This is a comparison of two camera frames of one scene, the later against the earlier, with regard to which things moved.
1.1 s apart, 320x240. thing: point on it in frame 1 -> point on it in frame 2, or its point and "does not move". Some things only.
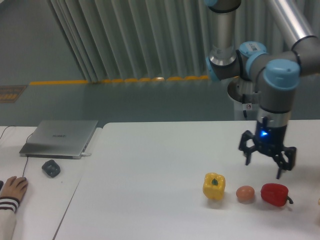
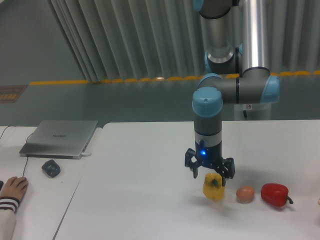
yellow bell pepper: [214, 185] does not move
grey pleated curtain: [124, 40] does not move
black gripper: [270, 141] -> [210, 156]
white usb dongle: [85, 154] does not move
